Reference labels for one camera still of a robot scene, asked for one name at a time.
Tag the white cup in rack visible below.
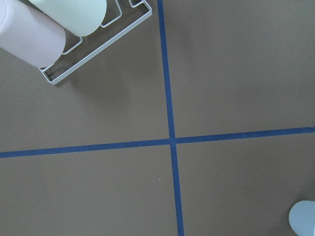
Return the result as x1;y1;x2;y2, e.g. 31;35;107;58
30;0;107;37

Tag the pink cup in rack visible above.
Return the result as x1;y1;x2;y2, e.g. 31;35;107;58
0;0;66;68

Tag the light blue plastic cup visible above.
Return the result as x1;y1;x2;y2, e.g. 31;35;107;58
289;201;315;236

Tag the white wire cup rack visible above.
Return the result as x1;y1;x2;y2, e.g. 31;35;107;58
39;0;153;85

